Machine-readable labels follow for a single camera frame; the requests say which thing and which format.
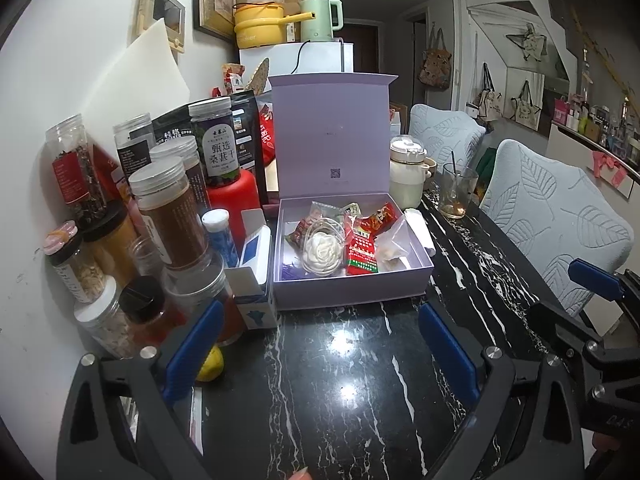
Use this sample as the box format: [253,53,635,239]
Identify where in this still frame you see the clear plastic bag beige contents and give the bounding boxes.
[374,216,412,272]

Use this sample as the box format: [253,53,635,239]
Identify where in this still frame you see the purple satin drawstring pouch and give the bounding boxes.
[281,255,306,281]

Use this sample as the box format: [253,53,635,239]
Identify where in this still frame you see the small red snack packet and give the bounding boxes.
[359,202,397,237]

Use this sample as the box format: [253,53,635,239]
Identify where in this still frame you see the large red spicy snack packet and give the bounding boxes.
[344,216,378,276]

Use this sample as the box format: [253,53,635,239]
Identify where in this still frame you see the brown green snack packet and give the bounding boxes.
[285,216,316,252]

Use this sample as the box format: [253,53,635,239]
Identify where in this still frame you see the bag with white cord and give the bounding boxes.
[300,217,345,278]

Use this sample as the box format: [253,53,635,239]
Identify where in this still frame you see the green white snack packet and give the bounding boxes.
[308,200,361,226]

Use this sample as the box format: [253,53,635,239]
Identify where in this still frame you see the right hand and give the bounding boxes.
[592,432,623,456]

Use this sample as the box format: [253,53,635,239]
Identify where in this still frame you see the near grey leaf chair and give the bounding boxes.
[480,139,634,316]

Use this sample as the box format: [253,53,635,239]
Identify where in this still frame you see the grey leaf chair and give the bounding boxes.
[409,104,486,171]
[480,139,634,316]

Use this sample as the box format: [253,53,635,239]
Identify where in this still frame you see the yellow lemon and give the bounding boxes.
[196,346,224,382]

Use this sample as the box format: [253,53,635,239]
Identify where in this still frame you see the jar with orange label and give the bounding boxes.
[160,250,246,347]

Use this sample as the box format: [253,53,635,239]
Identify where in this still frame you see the white counter cabinet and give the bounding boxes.
[546,122,639,200]

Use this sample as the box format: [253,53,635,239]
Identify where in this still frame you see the blue white medicine box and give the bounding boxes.
[226,208,278,330]

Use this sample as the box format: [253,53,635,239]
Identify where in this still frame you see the glass cup with spoon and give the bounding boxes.
[438,154,478,220]

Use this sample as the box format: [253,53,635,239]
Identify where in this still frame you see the jar with brown powder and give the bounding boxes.
[129,156,208,271]

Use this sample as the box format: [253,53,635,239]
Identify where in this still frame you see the white rolled towel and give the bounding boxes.
[404,208,436,258]

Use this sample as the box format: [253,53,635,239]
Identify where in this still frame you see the blue white tablet tube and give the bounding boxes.
[202,209,239,269]

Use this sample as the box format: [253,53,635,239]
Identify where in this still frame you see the far grey leaf chair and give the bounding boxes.
[409,104,486,171]

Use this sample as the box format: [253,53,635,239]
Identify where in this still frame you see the white ceramic lidded pot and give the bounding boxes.
[390,134,432,210]

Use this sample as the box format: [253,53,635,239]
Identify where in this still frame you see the red plastic container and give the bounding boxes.
[207,169,260,249]

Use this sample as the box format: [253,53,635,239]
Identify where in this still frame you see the hanging brown tote bag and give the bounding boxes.
[418,23,452,90]

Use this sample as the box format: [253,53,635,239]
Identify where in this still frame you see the black printed food pouch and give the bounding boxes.
[150,90,266,176]

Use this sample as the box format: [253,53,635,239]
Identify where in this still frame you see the dark label berry jar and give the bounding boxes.
[189,96,240,188]

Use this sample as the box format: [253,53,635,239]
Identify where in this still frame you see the white foam sheet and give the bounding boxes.
[81,20,190,145]

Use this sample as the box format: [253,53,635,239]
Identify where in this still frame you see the brown entrance door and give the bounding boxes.
[338,18,385,73]

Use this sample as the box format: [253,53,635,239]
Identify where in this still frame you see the white refrigerator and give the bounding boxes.
[239,39,355,94]

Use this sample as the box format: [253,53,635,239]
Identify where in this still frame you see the green electric kettle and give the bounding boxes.
[299,0,344,42]

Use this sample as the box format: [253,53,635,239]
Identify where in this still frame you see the yellow pot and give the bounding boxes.
[234,2,316,50]

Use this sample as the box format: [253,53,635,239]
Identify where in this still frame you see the wall intercom panel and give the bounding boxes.
[134,0,186,53]

